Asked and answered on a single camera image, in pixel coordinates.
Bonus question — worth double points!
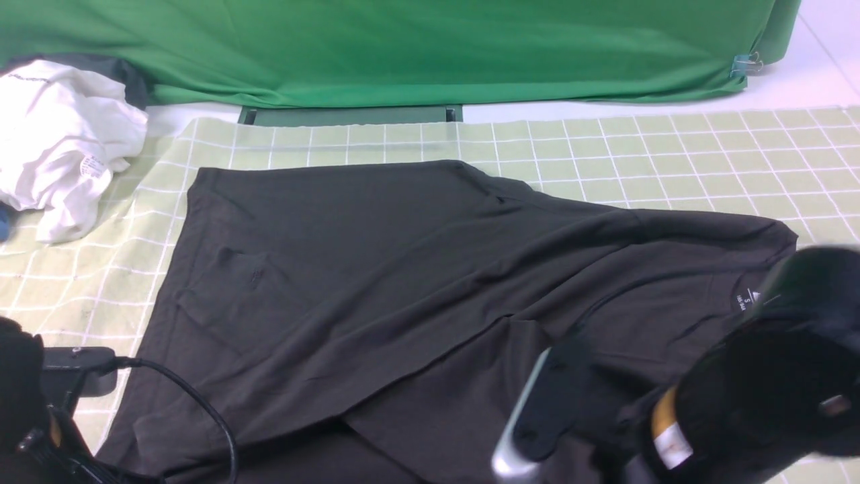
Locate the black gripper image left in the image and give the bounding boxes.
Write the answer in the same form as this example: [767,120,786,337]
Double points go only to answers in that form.
[1,318,101,483]

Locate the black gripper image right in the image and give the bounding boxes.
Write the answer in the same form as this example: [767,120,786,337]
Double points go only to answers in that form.
[618,246,858,483]

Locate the dark gray long-sleeved shirt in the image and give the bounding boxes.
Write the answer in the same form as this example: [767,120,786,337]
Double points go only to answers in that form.
[138,161,798,483]

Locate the white crumpled shirt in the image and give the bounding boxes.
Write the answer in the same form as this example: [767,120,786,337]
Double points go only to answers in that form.
[1,59,148,244]

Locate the light green checkered tablecloth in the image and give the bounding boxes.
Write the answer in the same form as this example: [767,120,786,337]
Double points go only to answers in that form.
[0,108,860,484]

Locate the blue object at left edge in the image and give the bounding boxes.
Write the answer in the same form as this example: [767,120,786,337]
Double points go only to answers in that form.
[0,204,11,242]

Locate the blue binder clip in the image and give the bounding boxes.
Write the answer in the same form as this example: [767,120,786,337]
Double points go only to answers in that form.
[729,52,764,79]

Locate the dark gray garment behind pile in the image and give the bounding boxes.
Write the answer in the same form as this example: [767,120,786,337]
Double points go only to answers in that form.
[2,52,148,110]

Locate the dark green metal base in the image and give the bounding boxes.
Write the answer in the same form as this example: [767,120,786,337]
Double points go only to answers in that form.
[239,105,463,128]

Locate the green backdrop cloth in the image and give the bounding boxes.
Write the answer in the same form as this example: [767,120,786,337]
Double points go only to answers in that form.
[1,1,800,108]

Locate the gray wrist camera image left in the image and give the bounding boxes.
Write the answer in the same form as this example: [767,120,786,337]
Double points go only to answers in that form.
[41,346,119,402]

